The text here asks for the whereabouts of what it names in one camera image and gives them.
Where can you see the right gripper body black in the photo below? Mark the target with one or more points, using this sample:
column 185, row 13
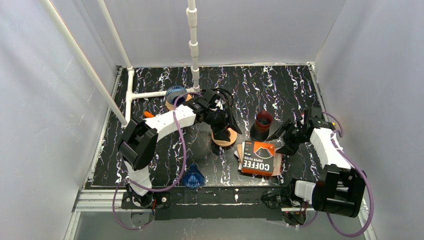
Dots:
column 288, row 133

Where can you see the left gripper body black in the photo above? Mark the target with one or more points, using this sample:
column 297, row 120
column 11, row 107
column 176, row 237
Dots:
column 222, row 118

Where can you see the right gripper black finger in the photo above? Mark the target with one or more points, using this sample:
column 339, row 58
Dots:
column 288, row 149
column 283, row 128

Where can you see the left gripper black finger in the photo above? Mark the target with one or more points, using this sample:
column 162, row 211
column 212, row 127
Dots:
column 231, row 121
column 223, row 135

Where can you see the blue plastic dripper cone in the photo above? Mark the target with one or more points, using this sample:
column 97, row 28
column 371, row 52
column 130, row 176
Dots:
column 173, row 93

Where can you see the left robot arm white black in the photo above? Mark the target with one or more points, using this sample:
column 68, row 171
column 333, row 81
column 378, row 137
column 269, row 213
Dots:
column 137, row 145

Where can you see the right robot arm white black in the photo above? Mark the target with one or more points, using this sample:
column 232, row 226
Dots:
column 340, row 187

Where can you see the brown paper coffee filters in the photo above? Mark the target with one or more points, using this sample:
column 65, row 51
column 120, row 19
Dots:
column 277, row 160

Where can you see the black red dripper cup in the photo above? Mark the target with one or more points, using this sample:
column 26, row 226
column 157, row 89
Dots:
column 259, row 131

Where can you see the orange coffee filter box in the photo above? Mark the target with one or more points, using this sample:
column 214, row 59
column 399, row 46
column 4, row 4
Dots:
column 258, row 158

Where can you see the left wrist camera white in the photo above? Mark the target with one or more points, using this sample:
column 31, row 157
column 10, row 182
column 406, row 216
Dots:
column 218, row 105

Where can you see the orange handled screwdriver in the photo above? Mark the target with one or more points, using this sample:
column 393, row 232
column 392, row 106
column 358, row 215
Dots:
column 147, row 114

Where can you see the white pvc pipe frame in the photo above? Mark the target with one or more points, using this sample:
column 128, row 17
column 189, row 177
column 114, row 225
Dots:
column 124, row 117

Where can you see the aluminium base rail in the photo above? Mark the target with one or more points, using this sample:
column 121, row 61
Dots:
column 204, row 214

